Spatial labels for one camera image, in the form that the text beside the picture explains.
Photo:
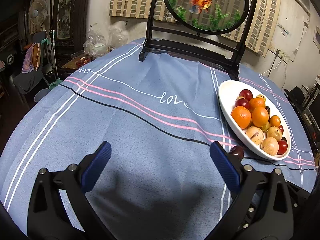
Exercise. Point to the dark cherry on cloth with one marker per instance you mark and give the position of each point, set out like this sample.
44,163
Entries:
237,151

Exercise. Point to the black cluttered shelf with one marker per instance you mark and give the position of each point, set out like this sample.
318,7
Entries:
306,105

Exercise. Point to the yellow spotted small fruit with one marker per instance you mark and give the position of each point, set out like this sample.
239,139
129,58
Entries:
262,97

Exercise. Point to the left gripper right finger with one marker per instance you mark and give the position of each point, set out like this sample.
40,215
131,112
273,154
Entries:
245,185

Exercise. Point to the white electric fan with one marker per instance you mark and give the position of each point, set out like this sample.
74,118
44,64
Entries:
38,12

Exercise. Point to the smooth orange middle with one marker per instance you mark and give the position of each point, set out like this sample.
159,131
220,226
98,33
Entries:
260,117

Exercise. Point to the round goldfish screen ornament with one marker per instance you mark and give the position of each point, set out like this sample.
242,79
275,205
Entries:
223,24

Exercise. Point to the brown round fruit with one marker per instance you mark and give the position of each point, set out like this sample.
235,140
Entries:
274,132

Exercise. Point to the red cherry tomato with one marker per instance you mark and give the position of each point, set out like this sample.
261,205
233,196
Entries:
281,128

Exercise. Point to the green yellow tomato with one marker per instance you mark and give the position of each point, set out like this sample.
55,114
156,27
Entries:
266,127

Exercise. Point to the small dark water chestnut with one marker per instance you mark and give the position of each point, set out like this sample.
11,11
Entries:
268,110

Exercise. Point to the dark red plum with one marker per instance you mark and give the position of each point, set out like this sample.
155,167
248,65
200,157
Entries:
247,94

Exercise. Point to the wall power strip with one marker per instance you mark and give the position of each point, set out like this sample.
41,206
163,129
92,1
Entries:
286,56

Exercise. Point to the tan spotted fruit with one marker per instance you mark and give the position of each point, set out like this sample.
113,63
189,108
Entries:
255,134

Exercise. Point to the pale oval fruit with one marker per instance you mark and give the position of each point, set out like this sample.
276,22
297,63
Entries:
270,146

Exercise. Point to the bumpy orange tangerine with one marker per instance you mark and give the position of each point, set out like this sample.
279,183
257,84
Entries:
241,116

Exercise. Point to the blue striped tablecloth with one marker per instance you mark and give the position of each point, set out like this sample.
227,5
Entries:
159,116

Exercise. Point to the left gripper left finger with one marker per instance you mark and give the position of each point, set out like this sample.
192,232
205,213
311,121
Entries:
47,217

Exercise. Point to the big red tomato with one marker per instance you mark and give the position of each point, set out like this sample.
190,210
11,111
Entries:
282,147

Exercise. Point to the white round plate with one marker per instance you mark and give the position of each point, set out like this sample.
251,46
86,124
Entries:
228,94

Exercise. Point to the yellow orange tomato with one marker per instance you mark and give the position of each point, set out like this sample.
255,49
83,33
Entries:
275,121

